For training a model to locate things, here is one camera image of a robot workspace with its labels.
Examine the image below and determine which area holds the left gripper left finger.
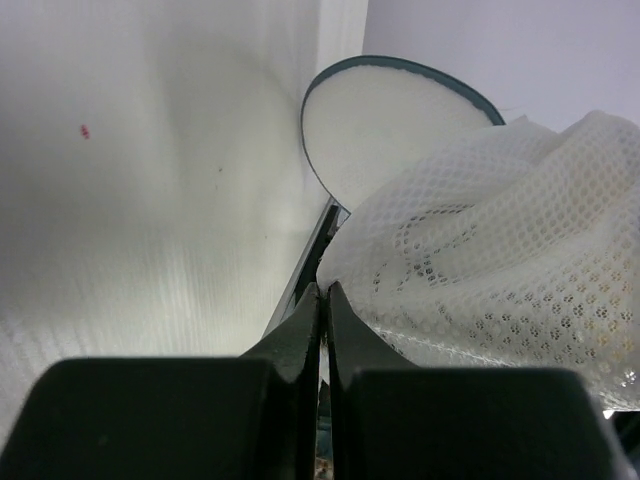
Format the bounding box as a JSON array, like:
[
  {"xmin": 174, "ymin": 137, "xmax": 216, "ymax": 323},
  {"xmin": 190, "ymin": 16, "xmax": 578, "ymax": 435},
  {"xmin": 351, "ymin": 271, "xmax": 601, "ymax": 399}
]
[{"xmin": 1, "ymin": 285, "xmax": 320, "ymax": 479}]

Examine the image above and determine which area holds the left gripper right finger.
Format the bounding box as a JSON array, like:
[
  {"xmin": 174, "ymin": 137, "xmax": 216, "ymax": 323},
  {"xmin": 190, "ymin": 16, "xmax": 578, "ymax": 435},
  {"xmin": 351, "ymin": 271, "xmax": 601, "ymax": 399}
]
[{"xmin": 326, "ymin": 284, "xmax": 633, "ymax": 479}]

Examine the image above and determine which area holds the white mesh blue-trim laundry bag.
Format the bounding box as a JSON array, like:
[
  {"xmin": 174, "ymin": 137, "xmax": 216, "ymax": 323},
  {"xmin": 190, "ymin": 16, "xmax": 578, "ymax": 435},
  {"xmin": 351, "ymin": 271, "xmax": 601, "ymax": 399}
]
[{"xmin": 300, "ymin": 56, "xmax": 639, "ymax": 411}]

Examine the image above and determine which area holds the right aluminium table-edge rail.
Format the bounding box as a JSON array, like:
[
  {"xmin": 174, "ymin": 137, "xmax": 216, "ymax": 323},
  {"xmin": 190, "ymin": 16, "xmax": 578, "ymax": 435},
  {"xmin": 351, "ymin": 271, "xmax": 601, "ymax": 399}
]
[{"xmin": 262, "ymin": 199, "xmax": 345, "ymax": 337}]

